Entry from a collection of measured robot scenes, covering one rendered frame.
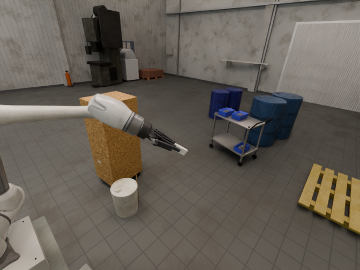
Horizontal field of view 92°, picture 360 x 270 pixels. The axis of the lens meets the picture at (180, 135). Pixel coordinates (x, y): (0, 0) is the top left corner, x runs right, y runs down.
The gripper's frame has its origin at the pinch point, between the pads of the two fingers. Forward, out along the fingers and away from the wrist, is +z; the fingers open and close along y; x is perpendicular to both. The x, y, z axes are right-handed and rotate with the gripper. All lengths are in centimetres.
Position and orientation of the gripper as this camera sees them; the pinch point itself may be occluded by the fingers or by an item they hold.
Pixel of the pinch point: (179, 149)
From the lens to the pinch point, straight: 80.1
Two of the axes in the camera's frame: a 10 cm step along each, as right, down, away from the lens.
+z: 8.2, 4.7, 3.1
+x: -5.6, 7.6, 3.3
